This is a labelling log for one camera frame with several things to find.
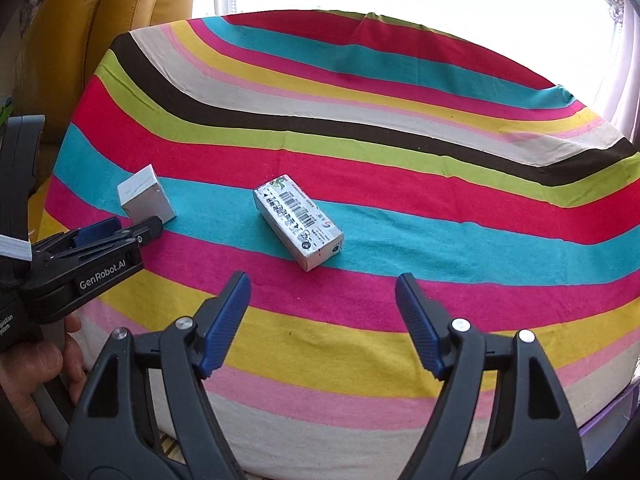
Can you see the pink curtain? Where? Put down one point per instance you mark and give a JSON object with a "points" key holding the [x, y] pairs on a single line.
{"points": [[625, 85]]}

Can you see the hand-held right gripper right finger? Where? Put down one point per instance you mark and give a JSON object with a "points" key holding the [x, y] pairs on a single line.
{"points": [[420, 325]]}

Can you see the yellow leather sofa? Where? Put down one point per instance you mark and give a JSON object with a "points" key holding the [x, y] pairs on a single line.
{"points": [[100, 10]]}

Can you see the small white box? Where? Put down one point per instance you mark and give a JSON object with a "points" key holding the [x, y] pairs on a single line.
{"points": [[145, 195]]}

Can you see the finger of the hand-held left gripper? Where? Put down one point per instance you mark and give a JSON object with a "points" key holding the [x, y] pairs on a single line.
{"points": [[97, 230], [125, 235]]}

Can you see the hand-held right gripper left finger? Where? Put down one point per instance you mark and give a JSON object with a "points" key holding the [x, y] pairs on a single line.
{"points": [[225, 325]]}

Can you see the white box with green logo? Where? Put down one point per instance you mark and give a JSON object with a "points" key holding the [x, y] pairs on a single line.
{"points": [[295, 220]]}

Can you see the colourful striped cloth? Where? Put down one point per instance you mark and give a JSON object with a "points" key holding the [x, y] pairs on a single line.
{"points": [[375, 135]]}

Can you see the person's left hand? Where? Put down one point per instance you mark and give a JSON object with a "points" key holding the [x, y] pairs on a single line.
{"points": [[30, 385]]}

